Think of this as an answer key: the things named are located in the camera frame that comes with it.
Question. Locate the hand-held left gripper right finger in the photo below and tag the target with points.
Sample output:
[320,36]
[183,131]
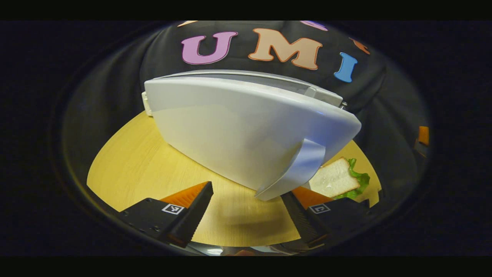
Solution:
[303,223]

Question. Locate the black backdrop cloth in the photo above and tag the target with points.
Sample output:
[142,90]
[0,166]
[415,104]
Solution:
[384,127]

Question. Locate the lettuce sandwich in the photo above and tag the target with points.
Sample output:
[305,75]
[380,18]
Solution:
[332,179]

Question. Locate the white microwave oven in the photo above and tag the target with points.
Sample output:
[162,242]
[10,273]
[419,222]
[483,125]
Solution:
[230,127]

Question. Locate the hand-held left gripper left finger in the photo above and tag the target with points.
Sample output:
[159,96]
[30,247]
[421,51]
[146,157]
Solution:
[192,219]

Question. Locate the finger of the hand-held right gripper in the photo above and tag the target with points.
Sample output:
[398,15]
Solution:
[423,135]

